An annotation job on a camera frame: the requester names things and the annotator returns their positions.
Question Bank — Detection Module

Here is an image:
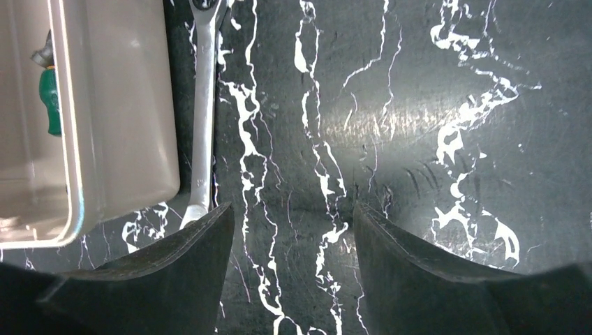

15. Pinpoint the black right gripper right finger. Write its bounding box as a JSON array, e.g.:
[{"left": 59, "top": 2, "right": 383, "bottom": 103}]
[{"left": 353, "top": 202, "right": 591, "bottom": 334}]

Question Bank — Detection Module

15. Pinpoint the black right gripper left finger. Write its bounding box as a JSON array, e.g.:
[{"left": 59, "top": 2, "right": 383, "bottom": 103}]
[{"left": 1, "top": 202, "right": 235, "bottom": 334}]

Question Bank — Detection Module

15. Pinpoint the translucent beige tool box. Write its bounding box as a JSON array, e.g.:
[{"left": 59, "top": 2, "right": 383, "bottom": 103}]
[{"left": 1, "top": 1, "right": 180, "bottom": 249}]

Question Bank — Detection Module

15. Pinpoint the green stubby screwdriver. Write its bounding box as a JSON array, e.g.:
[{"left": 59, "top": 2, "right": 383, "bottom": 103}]
[{"left": 38, "top": 66, "right": 61, "bottom": 137}]

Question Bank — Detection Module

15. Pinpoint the silver ratchet ring wrench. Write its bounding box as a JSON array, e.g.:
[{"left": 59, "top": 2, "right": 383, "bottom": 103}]
[{"left": 179, "top": 0, "right": 228, "bottom": 230}]

